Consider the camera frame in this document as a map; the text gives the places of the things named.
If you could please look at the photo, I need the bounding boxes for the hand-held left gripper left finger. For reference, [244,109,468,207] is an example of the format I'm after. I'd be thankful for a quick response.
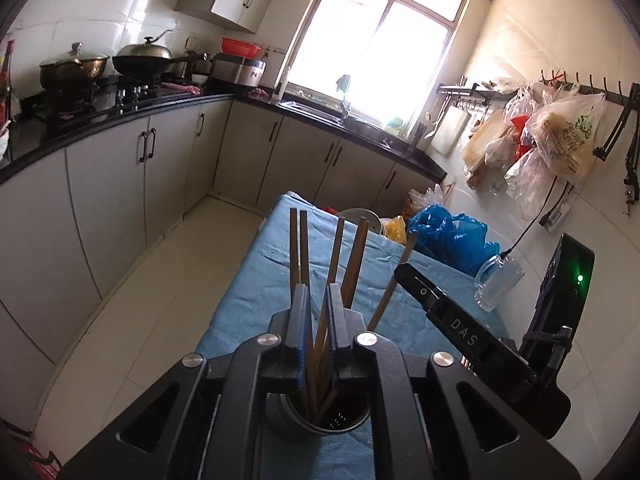
[57,282,313,480]

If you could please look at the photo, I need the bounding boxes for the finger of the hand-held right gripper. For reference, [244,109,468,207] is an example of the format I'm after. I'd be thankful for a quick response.
[394,263,538,403]

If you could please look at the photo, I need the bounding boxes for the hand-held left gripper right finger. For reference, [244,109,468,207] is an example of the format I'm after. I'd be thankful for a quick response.
[325,282,581,480]

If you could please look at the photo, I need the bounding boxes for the grey metal chopstick holder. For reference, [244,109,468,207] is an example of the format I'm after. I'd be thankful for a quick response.
[264,392,373,438]

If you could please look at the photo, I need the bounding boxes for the clear glass pitcher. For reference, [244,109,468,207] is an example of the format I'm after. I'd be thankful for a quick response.
[474,254,525,311]

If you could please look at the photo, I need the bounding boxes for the blue table cloth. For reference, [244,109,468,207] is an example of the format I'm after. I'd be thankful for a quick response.
[195,190,511,480]

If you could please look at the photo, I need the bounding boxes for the blue plastic bag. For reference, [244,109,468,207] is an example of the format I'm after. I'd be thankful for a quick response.
[407,204,501,276]

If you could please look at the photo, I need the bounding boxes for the clear plastic bag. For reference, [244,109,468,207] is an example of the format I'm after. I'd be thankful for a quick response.
[505,150,556,221]

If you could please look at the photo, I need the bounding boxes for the yellow plastic bag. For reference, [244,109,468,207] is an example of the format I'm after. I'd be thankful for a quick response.
[382,216,408,243]

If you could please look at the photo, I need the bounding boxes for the grey metal bowl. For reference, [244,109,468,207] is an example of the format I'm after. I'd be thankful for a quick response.
[335,206,386,236]

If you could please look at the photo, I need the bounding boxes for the translucent plastic bag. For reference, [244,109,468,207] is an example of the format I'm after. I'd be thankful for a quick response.
[482,127,518,168]

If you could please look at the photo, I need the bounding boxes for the white printed plastic bag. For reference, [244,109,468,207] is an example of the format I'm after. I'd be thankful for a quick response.
[527,91,607,186]

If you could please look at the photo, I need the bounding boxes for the brown paper bag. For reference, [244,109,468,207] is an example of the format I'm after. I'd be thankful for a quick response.
[460,110,516,188]

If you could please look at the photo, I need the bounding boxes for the dark utensil cup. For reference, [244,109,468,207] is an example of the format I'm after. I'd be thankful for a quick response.
[407,121,427,158]

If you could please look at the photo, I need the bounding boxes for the white cutting board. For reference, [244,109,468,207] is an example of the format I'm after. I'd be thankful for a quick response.
[431,106,471,156]

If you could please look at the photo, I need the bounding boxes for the metal sink faucet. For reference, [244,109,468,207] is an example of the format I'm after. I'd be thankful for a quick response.
[336,74,352,121]

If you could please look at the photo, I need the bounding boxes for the grey kitchen base cabinets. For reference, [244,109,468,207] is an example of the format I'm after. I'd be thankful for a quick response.
[0,100,446,376]

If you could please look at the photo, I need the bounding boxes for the white bottle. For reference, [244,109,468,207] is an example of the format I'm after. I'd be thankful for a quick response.
[272,67,292,100]

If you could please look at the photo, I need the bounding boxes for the silver rice cooker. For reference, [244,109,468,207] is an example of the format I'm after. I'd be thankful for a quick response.
[210,52,267,88]

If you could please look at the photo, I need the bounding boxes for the kitchen window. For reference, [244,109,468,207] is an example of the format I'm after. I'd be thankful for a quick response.
[287,0,473,133]

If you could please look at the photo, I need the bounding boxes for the metal kettle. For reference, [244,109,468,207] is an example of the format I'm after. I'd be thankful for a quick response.
[181,50,211,77]

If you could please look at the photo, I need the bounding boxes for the red plastic basin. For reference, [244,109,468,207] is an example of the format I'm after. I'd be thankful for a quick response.
[221,37,263,58]

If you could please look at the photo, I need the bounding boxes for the gas stove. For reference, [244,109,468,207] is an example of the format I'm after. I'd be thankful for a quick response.
[95,75,166,108]

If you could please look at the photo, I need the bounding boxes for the black kitchen countertop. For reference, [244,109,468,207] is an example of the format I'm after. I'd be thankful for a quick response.
[0,87,447,183]

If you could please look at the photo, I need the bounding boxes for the black wok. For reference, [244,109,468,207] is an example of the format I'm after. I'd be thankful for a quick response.
[112,52,211,78]

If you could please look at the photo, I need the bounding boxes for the steel wok lid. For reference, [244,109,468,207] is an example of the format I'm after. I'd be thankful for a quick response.
[116,30,173,60]

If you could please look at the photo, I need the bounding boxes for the metal cooking pot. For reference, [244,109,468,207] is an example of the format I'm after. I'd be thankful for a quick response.
[40,42,110,93]

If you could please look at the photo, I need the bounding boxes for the black power cable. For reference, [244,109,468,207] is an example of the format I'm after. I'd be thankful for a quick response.
[500,177,561,258]

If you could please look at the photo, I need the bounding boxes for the white wall socket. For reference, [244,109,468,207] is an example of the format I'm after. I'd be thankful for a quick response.
[540,195,573,233]

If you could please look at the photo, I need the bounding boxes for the black wall hook rack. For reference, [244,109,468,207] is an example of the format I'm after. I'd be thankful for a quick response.
[437,72,636,111]

